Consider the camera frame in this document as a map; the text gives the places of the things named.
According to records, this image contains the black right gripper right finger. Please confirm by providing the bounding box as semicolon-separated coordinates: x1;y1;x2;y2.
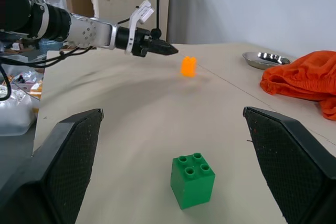
243;106;336;224

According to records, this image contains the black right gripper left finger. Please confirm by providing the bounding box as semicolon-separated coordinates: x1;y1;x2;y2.
0;108;104;224

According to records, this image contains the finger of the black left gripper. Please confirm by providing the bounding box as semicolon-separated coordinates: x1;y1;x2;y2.
151;46;180;57
151;38;176;49

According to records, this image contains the orange toy brick cube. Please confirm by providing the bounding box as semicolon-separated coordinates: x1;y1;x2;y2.
180;56;198;78

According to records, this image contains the black stand pole with ball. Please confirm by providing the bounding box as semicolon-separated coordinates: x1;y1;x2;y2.
150;0;162;39

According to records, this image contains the clear plastic bag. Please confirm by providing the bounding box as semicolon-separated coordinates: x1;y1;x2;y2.
0;87;40;137

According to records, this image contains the orange cloth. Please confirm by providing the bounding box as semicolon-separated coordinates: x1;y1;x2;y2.
259;50;336;122

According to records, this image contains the steel bowl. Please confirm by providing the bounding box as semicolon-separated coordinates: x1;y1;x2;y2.
242;51;292;70

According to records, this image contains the green toy brick cube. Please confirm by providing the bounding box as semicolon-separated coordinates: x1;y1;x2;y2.
170;152;216;210

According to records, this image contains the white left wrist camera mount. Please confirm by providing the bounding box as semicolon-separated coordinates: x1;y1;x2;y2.
124;0;155;56

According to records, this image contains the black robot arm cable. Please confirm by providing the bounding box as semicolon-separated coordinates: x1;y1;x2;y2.
0;46;95;68

